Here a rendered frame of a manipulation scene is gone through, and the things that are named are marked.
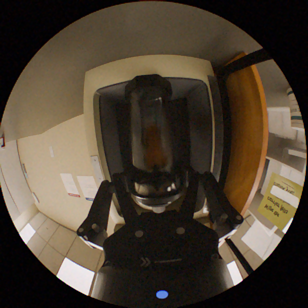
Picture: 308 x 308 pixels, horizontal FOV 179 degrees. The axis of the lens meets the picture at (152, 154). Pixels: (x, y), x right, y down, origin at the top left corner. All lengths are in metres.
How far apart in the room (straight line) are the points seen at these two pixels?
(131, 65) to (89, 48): 0.10
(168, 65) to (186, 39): 0.08
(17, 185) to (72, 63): 2.87
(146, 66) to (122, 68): 0.05
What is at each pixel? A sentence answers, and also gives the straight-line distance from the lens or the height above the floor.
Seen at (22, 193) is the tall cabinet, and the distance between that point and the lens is 3.05.
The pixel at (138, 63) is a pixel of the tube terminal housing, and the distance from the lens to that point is 0.25.
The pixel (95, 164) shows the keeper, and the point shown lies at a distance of 0.25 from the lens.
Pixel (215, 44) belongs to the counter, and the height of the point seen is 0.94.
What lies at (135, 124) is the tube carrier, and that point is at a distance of 0.16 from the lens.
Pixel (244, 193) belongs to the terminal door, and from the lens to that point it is 0.22.
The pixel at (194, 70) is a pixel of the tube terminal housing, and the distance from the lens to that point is 0.26.
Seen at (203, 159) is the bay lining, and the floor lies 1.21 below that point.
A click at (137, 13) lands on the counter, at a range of 0.20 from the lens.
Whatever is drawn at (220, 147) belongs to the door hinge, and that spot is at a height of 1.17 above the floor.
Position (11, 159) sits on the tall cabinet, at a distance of 2.97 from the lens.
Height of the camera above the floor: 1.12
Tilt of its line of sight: 15 degrees up
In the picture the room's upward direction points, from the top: 175 degrees clockwise
